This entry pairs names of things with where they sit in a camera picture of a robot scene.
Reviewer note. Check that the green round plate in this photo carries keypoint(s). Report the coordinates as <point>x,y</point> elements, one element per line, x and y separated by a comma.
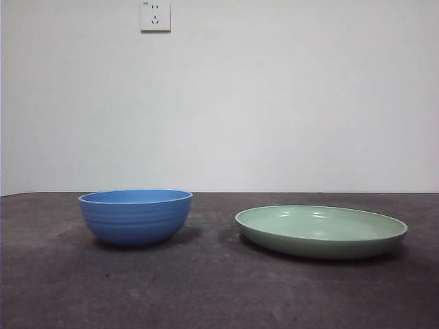
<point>319,236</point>

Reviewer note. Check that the blue ribbed bowl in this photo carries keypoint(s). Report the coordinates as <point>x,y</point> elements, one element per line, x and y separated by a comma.
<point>135,222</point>

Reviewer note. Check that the white wall socket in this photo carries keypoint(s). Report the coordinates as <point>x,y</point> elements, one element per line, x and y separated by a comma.
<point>155,18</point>

